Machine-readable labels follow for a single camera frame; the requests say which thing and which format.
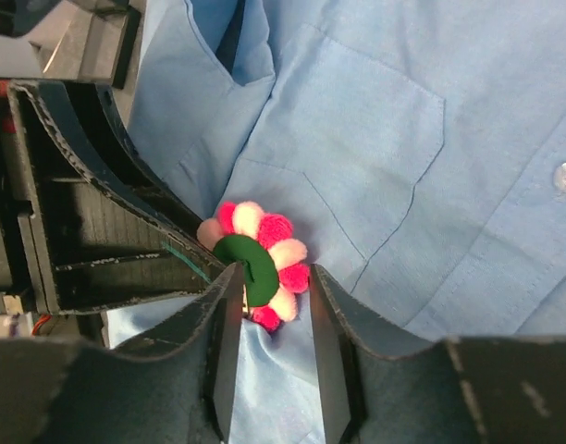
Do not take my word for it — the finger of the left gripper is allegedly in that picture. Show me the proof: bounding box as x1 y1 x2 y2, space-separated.
7 80 223 315

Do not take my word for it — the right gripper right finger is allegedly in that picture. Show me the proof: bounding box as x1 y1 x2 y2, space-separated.
310 265 566 443

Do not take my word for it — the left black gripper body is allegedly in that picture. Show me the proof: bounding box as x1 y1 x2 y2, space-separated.
0 1 141 315

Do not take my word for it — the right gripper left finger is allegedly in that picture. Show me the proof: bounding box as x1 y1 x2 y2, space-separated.
0 265 244 443

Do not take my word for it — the pink flower plush brooch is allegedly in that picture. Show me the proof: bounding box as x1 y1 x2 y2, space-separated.
197 201 310 333

